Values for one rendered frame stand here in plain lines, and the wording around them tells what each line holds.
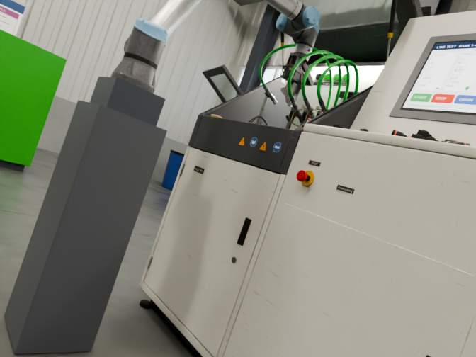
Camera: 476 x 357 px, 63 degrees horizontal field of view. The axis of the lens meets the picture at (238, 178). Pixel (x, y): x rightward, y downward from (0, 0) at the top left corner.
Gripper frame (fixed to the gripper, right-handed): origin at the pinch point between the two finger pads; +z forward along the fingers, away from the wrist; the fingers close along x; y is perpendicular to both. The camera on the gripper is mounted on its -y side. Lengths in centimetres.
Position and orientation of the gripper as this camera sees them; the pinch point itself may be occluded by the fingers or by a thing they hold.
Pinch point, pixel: (289, 101)
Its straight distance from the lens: 177.4
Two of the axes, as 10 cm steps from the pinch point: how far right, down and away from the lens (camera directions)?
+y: -7.4, -2.5, -6.2
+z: -3.3, 9.4, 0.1
